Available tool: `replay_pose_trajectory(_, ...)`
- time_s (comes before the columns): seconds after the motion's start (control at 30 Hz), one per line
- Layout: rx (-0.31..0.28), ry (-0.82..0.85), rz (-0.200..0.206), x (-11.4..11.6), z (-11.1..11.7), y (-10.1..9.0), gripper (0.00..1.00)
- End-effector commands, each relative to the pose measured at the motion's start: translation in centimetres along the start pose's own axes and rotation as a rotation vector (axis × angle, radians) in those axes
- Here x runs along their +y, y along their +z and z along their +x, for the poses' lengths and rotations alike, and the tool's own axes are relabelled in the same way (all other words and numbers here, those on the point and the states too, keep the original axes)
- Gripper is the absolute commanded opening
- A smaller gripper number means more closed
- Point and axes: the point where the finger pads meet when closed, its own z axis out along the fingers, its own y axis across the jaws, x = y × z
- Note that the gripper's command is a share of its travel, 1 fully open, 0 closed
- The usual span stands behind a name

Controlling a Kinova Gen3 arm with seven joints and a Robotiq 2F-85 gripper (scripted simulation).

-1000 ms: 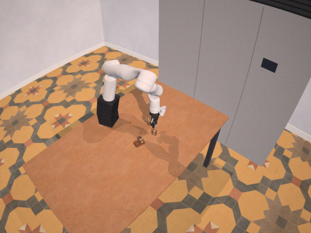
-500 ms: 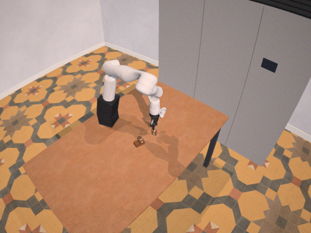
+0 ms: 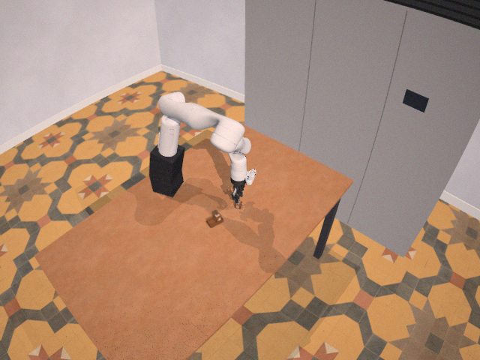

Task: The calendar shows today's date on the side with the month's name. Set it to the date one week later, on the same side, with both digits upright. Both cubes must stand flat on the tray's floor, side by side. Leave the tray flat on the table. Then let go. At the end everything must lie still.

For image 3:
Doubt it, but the brown rectangular tray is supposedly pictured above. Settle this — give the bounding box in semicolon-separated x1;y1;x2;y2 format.
206;217;224;228

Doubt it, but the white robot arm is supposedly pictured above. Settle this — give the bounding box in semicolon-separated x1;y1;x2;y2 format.
157;91;257;185

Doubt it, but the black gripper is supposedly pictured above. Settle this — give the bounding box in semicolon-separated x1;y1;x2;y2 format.
230;176;246;204

